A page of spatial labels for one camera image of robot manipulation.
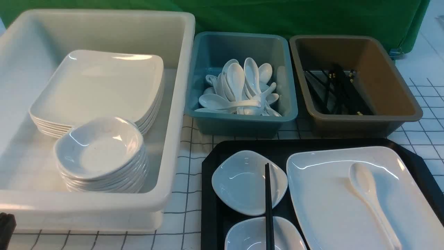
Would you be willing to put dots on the white small dish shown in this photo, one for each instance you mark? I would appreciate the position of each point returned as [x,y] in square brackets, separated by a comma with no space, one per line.
[250,235]
[240,182]

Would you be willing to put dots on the black chopsticks pair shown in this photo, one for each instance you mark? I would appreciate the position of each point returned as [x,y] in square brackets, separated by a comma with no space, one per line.
[269,235]

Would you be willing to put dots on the large white rice plate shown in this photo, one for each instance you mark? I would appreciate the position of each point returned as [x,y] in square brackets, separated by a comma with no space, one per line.
[331,214]

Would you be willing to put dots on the white ceramic spoon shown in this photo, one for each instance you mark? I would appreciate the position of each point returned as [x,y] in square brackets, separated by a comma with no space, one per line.
[363,182]

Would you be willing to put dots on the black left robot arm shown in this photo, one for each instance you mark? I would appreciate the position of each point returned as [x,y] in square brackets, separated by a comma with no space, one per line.
[7,227]

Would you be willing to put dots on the pile of white spoons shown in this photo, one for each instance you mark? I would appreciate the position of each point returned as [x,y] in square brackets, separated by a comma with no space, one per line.
[241,90]

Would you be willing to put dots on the blue plastic bin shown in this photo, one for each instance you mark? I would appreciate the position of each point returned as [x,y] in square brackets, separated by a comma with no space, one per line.
[211,51]

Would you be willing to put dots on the white checked tablecloth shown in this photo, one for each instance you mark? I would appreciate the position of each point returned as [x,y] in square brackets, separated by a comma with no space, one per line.
[181,224]

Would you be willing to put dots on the stack of white small bowls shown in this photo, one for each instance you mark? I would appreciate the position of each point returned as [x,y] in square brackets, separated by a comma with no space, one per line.
[104,155]

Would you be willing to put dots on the pile of black chopsticks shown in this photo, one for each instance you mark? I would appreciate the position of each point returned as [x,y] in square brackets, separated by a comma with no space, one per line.
[340,93]

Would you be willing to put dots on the large white plastic tub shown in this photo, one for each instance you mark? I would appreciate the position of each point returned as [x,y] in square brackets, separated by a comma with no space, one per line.
[31,49]

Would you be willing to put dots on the stack of white square plates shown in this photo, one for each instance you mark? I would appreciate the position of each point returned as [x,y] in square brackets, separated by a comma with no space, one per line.
[89,84]

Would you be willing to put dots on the brown plastic bin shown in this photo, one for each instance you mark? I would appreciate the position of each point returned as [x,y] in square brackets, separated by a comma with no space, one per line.
[376,79]

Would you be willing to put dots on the metal binder clip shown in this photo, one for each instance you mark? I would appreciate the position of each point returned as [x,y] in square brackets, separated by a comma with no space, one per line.
[396,54]

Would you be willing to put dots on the green backdrop cloth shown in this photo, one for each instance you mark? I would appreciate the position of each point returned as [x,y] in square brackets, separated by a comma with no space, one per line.
[394,23]

